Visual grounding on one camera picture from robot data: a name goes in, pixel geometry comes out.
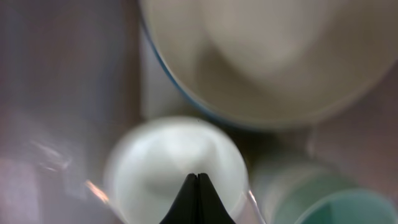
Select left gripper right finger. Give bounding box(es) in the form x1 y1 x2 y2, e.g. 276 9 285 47
197 173 235 224

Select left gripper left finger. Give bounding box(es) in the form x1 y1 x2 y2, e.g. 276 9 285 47
160 174 197 224

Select cream white bowl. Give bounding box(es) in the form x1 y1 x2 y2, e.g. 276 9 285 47
139 0 397 129

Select mint green cup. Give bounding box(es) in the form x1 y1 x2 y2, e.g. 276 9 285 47
251 162 397 224

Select white small bowl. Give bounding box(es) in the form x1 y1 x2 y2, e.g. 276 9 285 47
104 116 249 223

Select clear plastic storage bin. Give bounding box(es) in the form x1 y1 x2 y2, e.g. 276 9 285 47
1 1 397 223

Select dark blue bowl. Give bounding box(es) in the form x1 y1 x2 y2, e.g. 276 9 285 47
139 18 280 131

